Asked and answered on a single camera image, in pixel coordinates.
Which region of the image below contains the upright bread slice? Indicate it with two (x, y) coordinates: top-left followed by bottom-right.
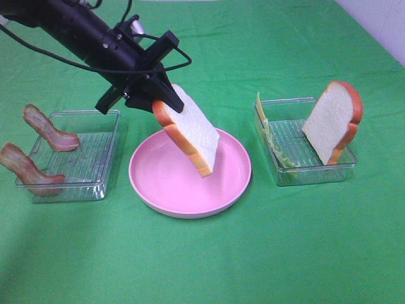
(302, 80), (363, 165)

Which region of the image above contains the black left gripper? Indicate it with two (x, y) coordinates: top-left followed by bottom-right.
(95, 21), (184, 114)

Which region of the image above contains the bacon strip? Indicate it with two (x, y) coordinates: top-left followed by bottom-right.
(1, 142), (65, 185)
(23, 104), (80, 151)

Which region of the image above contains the pink round plate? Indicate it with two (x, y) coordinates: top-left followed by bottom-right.
(128, 130), (252, 219)

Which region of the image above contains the bread slice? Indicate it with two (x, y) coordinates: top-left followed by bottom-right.
(153, 84), (220, 177)
(302, 80), (363, 165)

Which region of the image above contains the clear plastic tray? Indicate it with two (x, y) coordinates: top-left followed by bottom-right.
(254, 97), (357, 186)
(15, 110), (121, 203)

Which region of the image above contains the clear left plastic tray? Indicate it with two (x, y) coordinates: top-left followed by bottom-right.
(15, 110), (121, 203)

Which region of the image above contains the clear right plastic tray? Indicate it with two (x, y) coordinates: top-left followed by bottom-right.
(254, 97), (357, 186)

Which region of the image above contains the green lettuce leaf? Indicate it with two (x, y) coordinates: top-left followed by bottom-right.
(262, 118), (295, 168)

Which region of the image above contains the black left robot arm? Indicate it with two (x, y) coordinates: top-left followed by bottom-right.
(1, 1), (184, 114)

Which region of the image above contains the yellow cheese slice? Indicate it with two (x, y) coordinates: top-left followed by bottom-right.
(256, 92), (268, 127)

